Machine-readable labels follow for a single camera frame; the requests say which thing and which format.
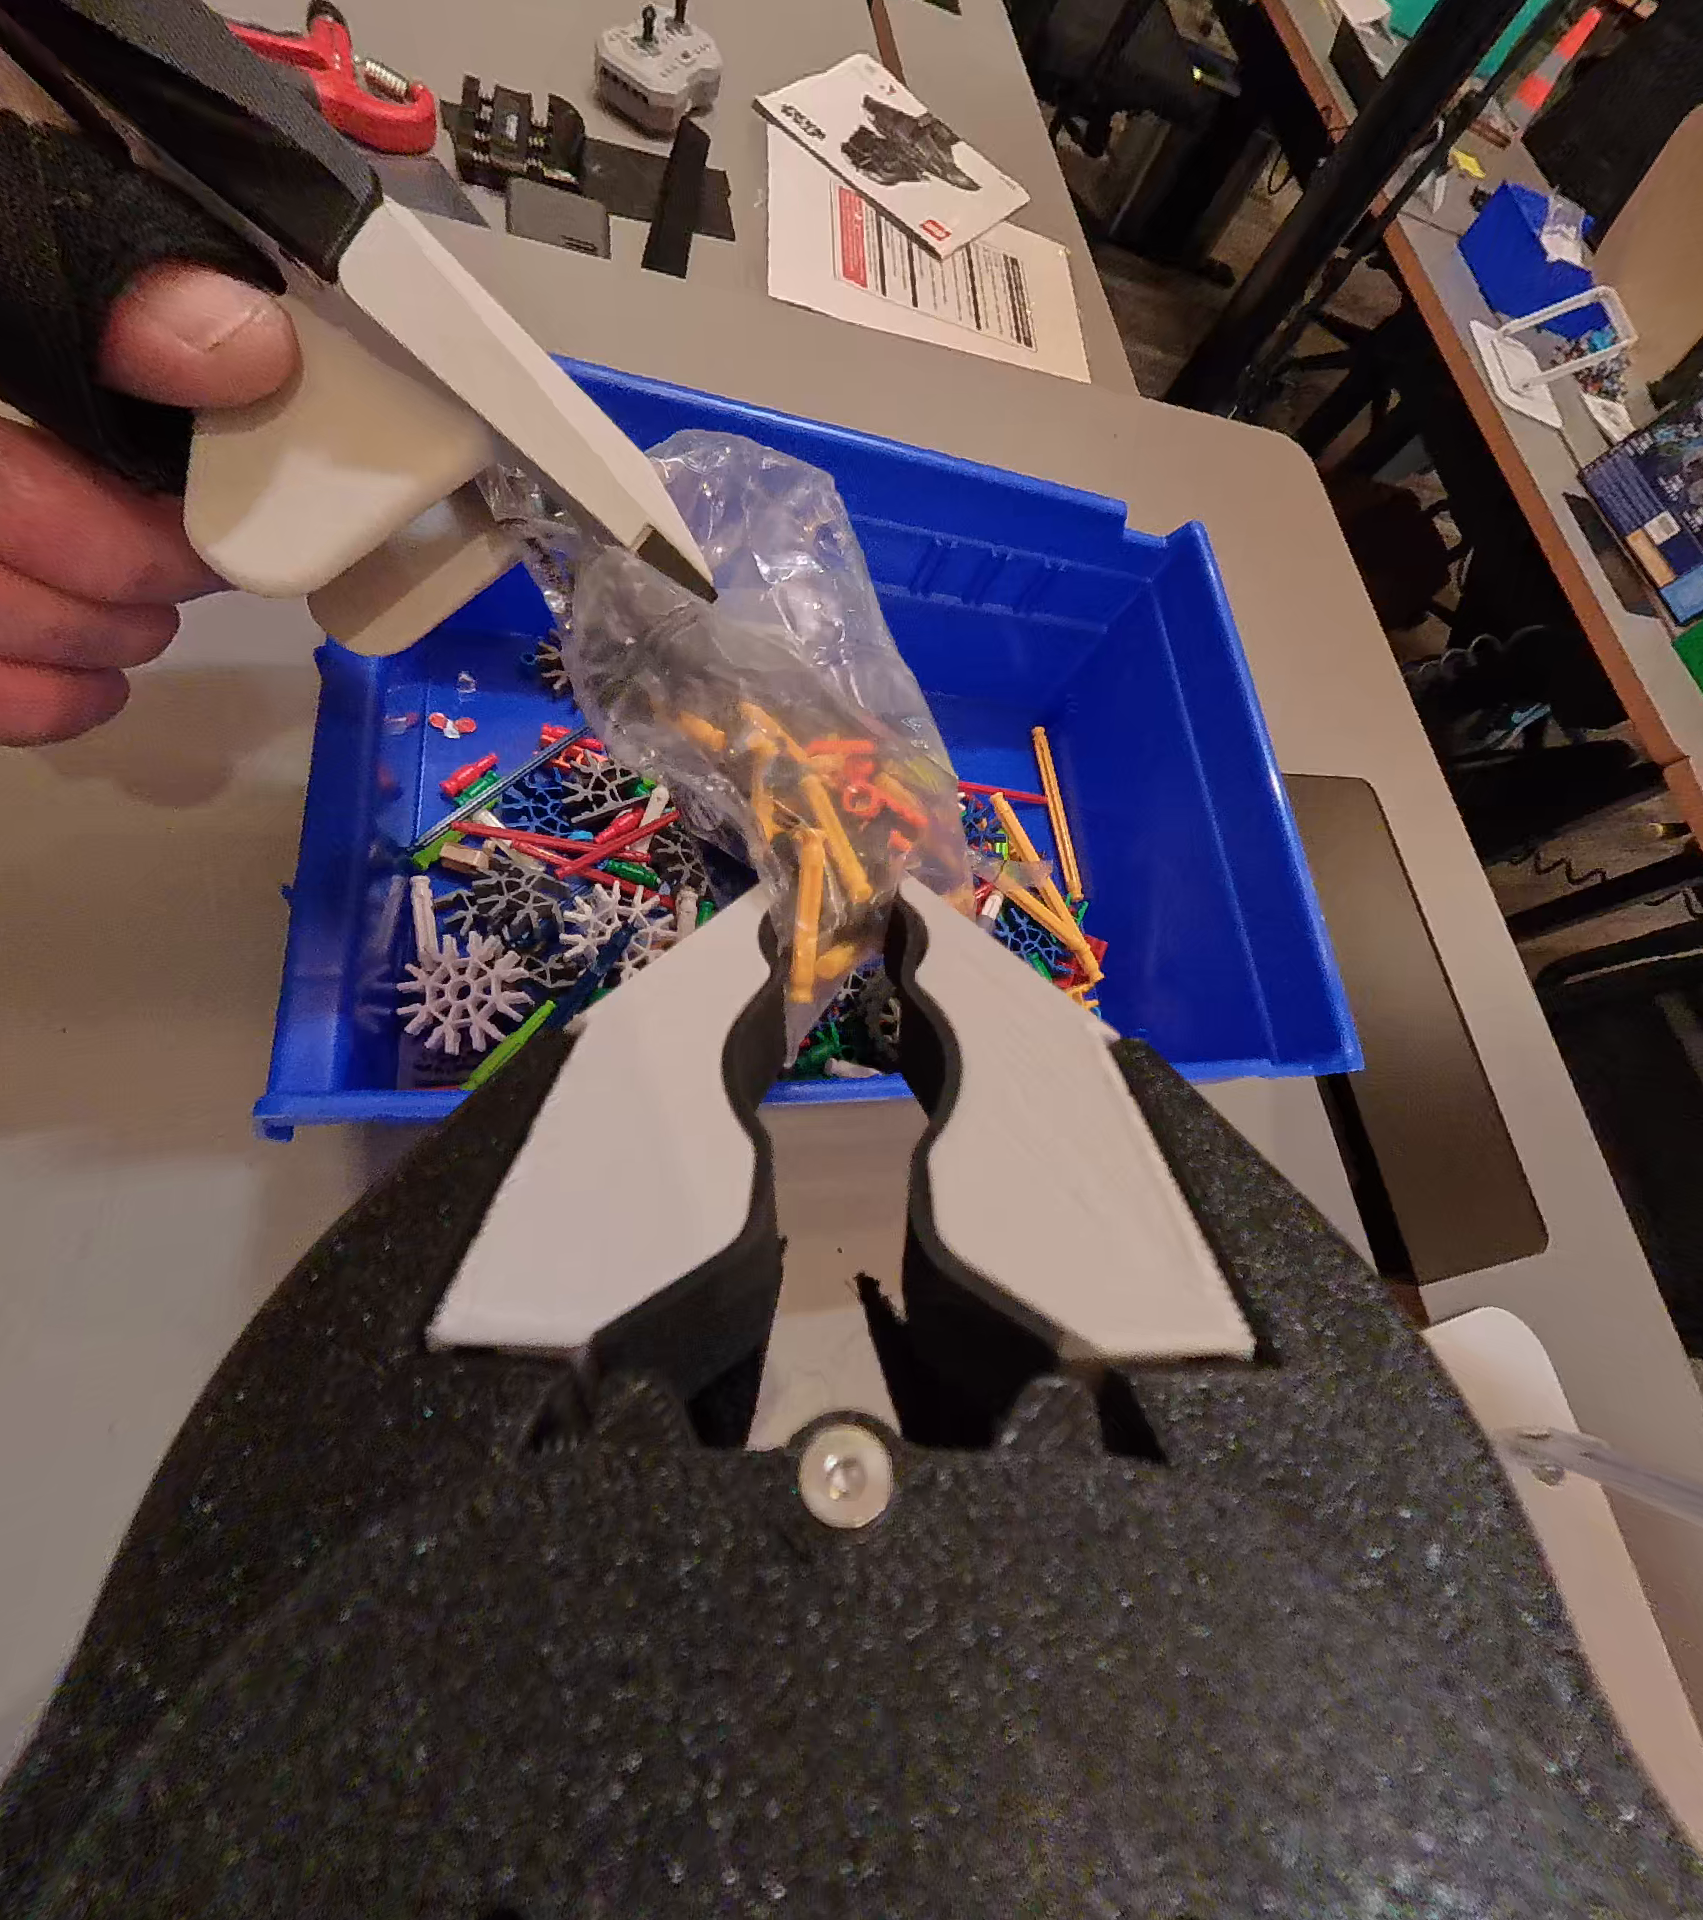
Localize white book stand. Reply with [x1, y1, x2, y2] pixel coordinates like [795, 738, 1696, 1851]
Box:
[1420, 1304, 1703, 1908]

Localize red clamp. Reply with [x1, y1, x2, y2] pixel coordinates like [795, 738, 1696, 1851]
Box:
[227, 0, 439, 155]

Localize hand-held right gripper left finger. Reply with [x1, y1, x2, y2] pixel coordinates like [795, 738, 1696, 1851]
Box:
[425, 883, 787, 1450]

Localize pile of colourful construction pieces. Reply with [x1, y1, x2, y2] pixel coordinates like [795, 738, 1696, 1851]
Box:
[371, 704, 1115, 1086]

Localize black pole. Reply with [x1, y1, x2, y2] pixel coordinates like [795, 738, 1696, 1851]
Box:
[1165, 0, 1534, 410]

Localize grey remote controller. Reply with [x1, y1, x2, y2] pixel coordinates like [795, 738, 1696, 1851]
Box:
[595, 3, 725, 138]

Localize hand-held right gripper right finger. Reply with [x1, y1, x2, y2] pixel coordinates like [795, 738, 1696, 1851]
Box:
[893, 873, 1261, 1454]

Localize dark grey plastic block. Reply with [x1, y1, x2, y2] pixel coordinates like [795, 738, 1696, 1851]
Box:
[505, 175, 613, 257]

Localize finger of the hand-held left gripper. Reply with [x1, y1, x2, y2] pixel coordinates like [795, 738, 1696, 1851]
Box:
[337, 198, 721, 605]

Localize white printed paper sheet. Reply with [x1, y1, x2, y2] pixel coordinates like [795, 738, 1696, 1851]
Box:
[767, 126, 1093, 384]

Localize black plastic strip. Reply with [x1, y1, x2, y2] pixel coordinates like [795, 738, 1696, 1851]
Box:
[641, 116, 715, 279]

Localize beige chair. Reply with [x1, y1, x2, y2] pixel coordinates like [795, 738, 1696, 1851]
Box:
[1592, 101, 1703, 396]

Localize black-printed instruction booklet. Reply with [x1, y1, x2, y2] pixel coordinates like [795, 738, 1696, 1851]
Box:
[755, 53, 1029, 260]

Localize clear plastic bag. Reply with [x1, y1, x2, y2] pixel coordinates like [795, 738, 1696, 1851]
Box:
[483, 430, 975, 1074]

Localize blue plastic bin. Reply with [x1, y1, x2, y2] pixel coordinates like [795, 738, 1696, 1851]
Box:
[253, 354, 1364, 1137]
[1456, 182, 1596, 311]

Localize black toy track parts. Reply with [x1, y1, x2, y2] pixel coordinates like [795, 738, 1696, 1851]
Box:
[443, 78, 589, 189]

